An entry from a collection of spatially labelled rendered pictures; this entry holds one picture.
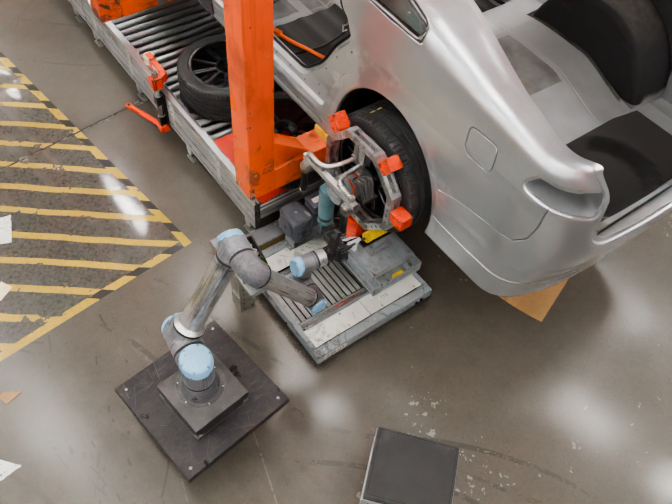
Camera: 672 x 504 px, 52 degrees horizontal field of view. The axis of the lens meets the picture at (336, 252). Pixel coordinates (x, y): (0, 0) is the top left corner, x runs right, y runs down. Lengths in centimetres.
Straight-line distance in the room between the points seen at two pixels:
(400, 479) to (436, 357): 94
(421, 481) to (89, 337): 198
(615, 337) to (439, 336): 105
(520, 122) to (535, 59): 148
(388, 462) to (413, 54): 182
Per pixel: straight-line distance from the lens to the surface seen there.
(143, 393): 350
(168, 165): 481
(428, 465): 331
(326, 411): 373
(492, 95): 281
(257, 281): 280
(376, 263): 397
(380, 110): 344
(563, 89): 414
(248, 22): 310
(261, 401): 342
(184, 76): 468
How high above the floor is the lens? 339
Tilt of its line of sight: 52 degrees down
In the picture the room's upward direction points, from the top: 6 degrees clockwise
